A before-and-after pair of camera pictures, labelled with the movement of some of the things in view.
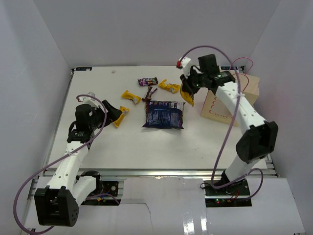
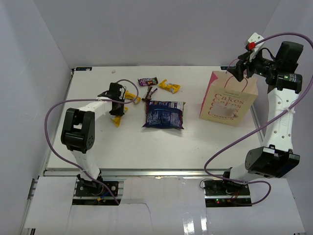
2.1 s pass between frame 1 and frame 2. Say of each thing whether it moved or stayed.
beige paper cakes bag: stayed
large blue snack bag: stayed
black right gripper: moved
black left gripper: moved
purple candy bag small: stayed
